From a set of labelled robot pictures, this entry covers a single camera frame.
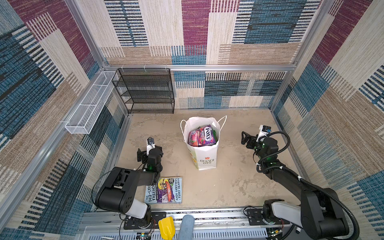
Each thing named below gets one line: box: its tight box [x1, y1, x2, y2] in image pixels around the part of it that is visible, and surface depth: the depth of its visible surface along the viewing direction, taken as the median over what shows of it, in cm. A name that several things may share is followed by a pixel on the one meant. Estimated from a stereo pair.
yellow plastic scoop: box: [158, 216, 176, 240], surface depth 73 cm
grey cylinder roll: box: [177, 214, 195, 240], surface depth 71 cm
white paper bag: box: [180, 115, 227, 171], surface depth 82 cm
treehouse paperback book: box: [144, 176, 183, 204], surface depth 81 cm
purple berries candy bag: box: [188, 124, 217, 147], surface depth 81 cm
